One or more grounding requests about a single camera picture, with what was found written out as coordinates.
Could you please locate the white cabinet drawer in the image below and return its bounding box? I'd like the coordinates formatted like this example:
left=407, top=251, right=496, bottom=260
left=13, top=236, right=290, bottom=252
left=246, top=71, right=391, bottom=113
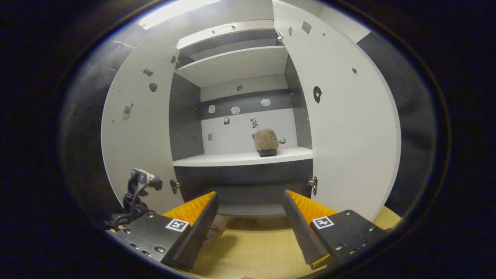
left=176, top=20, right=276, bottom=50

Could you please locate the brown fuzzy shoe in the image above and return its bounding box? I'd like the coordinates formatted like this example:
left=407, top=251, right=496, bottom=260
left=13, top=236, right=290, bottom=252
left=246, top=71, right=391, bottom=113
left=253, top=129, right=280, bottom=157
left=201, top=214, right=227, bottom=243

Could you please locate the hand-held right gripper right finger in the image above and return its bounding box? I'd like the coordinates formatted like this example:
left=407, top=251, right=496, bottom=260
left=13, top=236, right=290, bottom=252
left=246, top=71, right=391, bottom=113
left=282, top=189, right=388, bottom=270

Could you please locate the white shoe cabinet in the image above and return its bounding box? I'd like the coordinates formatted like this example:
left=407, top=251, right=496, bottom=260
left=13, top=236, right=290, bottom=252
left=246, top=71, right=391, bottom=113
left=169, top=19, right=314, bottom=217

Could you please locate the black backdrop cloth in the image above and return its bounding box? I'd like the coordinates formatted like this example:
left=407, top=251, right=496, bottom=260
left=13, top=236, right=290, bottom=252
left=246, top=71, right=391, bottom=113
left=356, top=31, right=438, bottom=217
left=58, top=35, right=152, bottom=229

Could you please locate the ceiling light panel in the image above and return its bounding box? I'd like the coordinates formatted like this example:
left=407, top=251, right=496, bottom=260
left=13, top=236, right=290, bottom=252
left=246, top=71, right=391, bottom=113
left=139, top=0, right=221, bottom=29

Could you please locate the white cabinet door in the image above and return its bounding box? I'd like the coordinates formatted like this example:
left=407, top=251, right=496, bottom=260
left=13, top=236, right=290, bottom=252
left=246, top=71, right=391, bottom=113
left=272, top=0, right=401, bottom=221
left=101, top=31, right=186, bottom=217

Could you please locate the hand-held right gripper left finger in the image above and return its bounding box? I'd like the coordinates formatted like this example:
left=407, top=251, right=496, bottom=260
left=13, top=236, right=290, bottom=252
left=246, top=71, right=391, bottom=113
left=107, top=191, right=219, bottom=271

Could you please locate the black cable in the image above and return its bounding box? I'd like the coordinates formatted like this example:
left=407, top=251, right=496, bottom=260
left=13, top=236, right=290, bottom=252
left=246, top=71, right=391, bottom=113
left=130, top=180, right=155, bottom=217

